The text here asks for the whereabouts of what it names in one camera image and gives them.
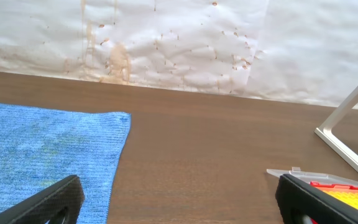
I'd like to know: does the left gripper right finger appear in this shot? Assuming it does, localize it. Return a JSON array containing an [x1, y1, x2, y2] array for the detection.
[[275, 173, 358, 224]]

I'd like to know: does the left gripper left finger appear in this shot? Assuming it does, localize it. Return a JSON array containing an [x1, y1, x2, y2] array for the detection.
[[0, 174, 85, 224]]

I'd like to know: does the red and yellow tip box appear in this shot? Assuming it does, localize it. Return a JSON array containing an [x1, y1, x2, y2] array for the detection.
[[266, 167, 358, 224]]

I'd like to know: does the blue cloth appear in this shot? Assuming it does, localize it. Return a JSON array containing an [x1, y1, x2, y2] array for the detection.
[[0, 101, 132, 224]]

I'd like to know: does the white and blue stand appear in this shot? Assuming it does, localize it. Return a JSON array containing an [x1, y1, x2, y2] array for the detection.
[[314, 65, 358, 185]]

